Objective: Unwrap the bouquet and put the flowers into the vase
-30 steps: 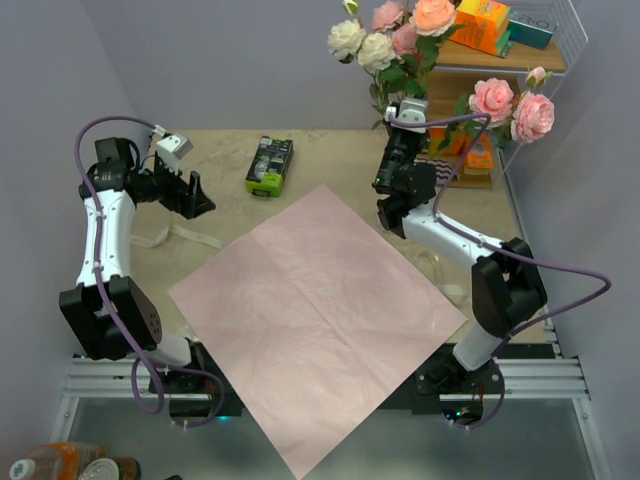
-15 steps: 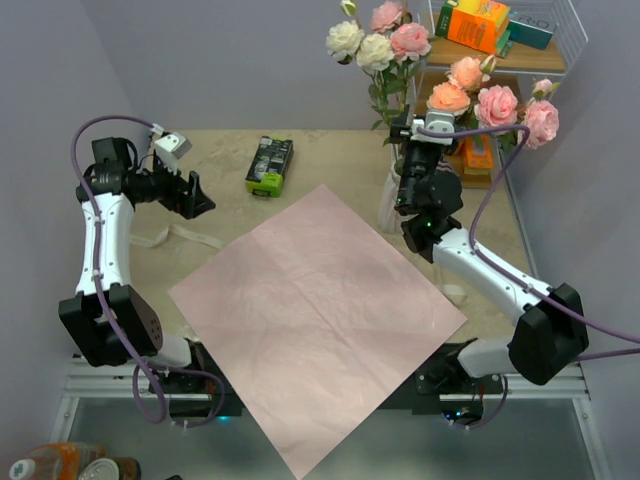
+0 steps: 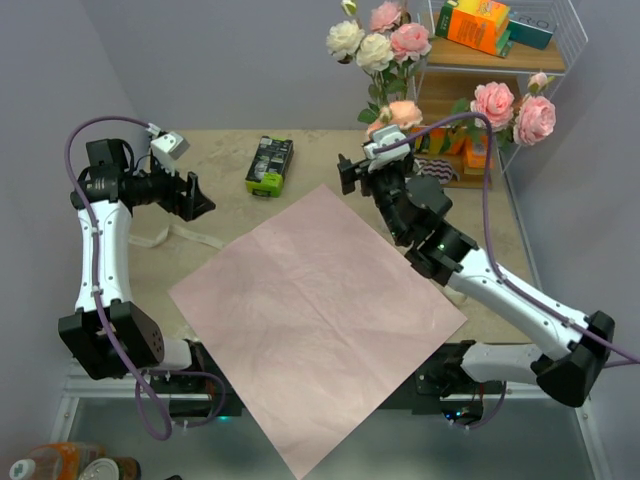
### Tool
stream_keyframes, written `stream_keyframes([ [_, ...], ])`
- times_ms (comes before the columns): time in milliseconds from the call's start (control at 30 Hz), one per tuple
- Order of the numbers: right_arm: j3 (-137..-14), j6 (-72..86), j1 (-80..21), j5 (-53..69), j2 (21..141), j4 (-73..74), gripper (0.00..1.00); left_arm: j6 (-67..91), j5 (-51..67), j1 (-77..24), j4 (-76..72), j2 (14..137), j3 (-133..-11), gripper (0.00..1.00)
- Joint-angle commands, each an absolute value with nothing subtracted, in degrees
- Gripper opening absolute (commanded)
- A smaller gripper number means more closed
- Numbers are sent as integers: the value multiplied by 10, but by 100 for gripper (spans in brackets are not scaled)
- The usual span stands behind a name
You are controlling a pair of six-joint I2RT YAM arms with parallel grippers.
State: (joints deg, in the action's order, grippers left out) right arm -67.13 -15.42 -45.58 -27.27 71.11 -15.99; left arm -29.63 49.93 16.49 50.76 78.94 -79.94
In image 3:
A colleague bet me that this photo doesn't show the small pink rose stem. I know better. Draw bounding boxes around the small pink rose stem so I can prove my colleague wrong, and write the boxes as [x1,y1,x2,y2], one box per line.
[369,1,432,108]

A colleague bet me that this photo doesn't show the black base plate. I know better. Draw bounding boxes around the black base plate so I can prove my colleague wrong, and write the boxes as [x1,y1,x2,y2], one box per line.
[151,341,503,425]

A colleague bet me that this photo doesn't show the aluminium rail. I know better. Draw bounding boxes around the aluminium rail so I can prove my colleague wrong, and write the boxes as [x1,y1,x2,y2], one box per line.
[49,359,211,446]

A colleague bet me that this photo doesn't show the white wire wooden shelf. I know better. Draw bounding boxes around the white wire wooden shelf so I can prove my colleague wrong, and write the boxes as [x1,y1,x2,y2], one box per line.
[399,0,589,191]

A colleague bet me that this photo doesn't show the orange packet bottom right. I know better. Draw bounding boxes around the orange packet bottom right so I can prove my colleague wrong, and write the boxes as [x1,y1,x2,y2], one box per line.
[462,136,488,175]

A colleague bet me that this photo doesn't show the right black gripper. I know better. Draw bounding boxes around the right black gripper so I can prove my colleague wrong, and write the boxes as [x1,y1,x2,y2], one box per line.
[341,154,415,242]

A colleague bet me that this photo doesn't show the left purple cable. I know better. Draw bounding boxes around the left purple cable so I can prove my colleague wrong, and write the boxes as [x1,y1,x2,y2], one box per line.
[63,115,231,441]

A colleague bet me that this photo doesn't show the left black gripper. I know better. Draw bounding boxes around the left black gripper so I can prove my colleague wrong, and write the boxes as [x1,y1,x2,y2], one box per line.
[131,152,215,221]

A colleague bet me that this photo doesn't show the tin can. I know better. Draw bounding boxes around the tin can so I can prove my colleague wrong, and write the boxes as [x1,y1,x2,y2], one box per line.
[79,457,141,480]

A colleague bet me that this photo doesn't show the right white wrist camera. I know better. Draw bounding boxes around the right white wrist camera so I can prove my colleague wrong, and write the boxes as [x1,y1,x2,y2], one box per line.
[363,124,411,173]

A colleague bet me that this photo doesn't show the purple cable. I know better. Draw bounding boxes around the purple cable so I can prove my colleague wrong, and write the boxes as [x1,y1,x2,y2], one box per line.
[373,111,640,430]
[63,115,231,441]

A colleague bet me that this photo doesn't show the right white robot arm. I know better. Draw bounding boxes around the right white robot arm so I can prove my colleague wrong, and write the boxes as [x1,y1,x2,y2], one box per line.
[337,156,615,408]

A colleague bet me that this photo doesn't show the orange box bottom middle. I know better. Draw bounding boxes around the orange box bottom middle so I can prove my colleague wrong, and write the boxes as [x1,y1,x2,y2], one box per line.
[415,127,467,155]

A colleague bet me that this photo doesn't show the pink wrapping paper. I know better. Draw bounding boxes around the pink wrapping paper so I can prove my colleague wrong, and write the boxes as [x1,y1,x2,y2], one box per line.
[170,186,466,479]

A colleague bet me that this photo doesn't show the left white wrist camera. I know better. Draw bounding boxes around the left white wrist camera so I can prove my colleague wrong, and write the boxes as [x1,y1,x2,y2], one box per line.
[150,132,190,175]

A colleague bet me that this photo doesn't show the purple wavy eye mask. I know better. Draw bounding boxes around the purple wavy eye mask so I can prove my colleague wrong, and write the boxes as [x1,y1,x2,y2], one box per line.
[414,159,460,186]

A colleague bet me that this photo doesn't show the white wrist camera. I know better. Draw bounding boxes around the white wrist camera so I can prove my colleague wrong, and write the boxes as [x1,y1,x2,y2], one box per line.
[363,124,411,173]
[150,132,190,175]

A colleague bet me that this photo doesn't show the orange juice bottle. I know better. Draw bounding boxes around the orange juice bottle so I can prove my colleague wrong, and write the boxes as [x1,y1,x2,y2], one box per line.
[8,442,106,480]

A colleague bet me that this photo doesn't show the teal box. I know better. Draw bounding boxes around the teal box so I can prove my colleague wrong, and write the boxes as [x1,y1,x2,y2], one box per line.
[508,12,557,50]

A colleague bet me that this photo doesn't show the black green product box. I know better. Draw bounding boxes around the black green product box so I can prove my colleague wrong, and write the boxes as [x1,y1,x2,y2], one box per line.
[245,136,294,198]

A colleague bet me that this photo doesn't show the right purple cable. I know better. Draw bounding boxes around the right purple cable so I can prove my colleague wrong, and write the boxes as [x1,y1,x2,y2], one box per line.
[373,111,640,430]

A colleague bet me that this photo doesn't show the peach rose stem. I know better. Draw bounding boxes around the peach rose stem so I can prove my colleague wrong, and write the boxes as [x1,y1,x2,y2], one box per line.
[366,100,423,139]

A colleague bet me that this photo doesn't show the beige ribbon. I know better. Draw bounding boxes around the beige ribbon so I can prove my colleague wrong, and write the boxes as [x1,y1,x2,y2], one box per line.
[128,225,225,250]

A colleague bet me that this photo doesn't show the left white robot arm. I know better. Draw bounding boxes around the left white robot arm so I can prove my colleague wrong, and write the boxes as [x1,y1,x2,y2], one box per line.
[58,132,216,392]

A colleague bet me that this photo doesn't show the white rose stem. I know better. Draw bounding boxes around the white rose stem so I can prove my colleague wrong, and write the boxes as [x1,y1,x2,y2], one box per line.
[325,1,413,125]

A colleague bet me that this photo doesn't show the orange green box top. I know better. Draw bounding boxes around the orange green box top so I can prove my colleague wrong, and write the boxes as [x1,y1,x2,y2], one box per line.
[435,0,513,58]

